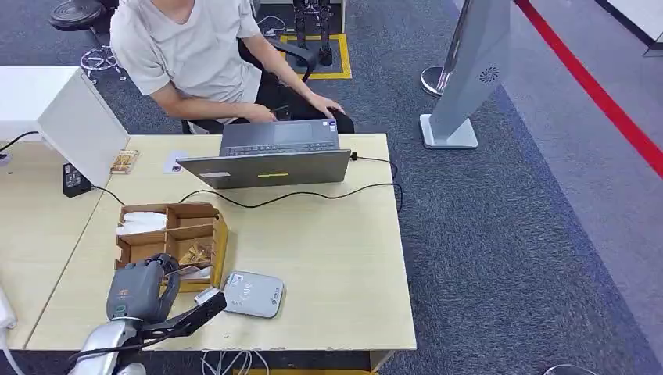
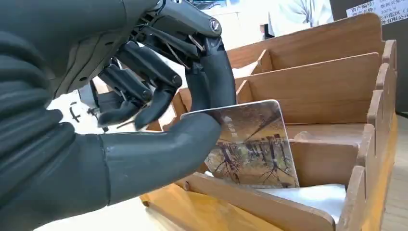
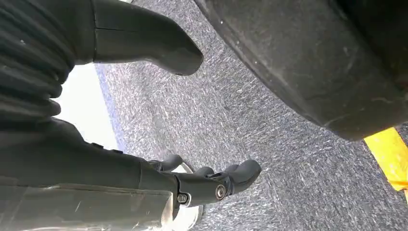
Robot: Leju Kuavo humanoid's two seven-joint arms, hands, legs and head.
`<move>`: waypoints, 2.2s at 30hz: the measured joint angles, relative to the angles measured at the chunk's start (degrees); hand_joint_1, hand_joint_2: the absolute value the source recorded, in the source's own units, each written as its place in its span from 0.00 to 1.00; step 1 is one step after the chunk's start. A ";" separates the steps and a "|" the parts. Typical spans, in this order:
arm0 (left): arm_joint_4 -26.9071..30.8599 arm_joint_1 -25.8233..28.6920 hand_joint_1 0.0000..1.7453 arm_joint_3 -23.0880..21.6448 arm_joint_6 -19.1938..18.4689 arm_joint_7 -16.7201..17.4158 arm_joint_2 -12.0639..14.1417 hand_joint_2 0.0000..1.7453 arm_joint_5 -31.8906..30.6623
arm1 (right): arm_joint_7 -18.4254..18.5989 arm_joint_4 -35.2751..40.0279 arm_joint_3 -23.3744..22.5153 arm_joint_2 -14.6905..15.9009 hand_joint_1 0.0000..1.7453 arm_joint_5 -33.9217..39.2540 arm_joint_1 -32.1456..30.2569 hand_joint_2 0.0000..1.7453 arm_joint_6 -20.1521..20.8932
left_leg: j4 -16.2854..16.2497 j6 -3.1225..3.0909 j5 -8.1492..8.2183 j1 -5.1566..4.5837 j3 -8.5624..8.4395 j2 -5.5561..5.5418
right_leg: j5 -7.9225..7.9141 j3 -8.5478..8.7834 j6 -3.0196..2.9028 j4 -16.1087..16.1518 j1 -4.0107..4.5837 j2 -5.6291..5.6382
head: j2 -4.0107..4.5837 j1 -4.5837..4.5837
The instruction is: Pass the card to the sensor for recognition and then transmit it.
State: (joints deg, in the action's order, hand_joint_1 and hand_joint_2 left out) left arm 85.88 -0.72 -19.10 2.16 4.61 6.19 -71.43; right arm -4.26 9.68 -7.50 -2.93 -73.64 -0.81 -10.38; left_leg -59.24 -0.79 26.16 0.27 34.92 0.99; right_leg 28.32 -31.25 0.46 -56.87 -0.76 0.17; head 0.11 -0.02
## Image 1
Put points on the person's right hand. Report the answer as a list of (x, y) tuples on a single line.
[(259, 113)]

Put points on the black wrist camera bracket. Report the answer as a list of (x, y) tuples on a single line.
[(194, 318)]

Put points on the white desk partition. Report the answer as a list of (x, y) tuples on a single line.
[(83, 129)]

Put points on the person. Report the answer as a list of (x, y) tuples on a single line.
[(191, 52)]

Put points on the pale plastic card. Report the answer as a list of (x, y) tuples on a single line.
[(196, 272)]

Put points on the chrome round post base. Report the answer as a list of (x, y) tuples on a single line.
[(431, 83)]

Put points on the white object at desk edge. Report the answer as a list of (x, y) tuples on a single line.
[(5, 310)]

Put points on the black legged robot stand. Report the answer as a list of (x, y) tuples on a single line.
[(323, 31)]

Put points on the white card with blue print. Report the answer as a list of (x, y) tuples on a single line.
[(173, 161)]

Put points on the black round stool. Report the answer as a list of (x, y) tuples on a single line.
[(77, 13)]

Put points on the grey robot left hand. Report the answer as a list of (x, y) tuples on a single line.
[(137, 290)]

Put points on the person's left hand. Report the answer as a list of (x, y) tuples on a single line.
[(326, 105)]

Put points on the grey laptop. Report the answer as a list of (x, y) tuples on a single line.
[(269, 171)]

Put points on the golden card stack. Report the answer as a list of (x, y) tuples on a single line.
[(196, 254)]

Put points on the black power adapter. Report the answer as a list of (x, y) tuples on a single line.
[(75, 181)]

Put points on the wooden card box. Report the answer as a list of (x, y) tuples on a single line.
[(217, 243)]

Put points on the dark phone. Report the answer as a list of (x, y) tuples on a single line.
[(282, 111)]

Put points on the golden patterned card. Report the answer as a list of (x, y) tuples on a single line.
[(124, 161)]

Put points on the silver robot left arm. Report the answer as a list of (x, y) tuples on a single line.
[(101, 344)]

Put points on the white card stack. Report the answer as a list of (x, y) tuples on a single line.
[(141, 222)]

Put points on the white card reader device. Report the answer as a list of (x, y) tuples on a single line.
[(254, 294)]

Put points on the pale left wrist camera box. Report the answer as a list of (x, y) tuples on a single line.
[(207, 296)]

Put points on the grey kiosk stand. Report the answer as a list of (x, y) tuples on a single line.
[(469, 67)]

